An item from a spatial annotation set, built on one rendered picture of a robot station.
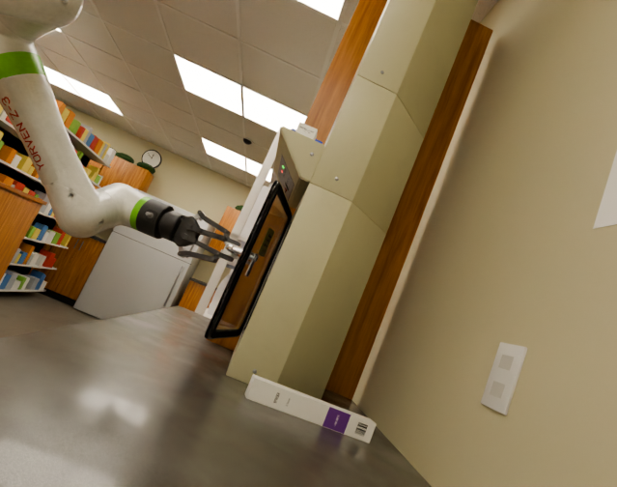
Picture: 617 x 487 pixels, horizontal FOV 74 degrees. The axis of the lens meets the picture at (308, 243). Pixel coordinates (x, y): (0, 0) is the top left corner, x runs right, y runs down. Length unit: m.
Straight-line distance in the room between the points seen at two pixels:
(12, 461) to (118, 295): 5.69
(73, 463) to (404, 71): 1.02
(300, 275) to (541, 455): 0.54
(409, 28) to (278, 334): 0.83
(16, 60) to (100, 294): 5.18
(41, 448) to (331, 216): 0.71
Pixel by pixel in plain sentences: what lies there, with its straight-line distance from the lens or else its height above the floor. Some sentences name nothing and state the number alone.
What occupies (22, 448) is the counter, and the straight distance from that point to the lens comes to 0.43.
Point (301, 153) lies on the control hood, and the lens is 0.99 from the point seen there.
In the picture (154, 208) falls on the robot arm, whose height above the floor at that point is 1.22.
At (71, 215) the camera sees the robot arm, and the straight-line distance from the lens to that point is 1.05.
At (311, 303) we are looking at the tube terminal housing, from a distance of 0.94.
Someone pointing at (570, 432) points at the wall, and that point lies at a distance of 0.68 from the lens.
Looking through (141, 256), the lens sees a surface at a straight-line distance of 6.02.
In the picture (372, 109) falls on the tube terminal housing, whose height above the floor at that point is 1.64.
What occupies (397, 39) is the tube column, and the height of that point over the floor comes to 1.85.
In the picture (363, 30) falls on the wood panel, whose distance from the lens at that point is 1.63.
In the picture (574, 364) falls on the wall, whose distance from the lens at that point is 0.70.
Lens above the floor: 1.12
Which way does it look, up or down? 9 degrees up
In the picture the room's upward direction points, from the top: 23 degrees clockwise
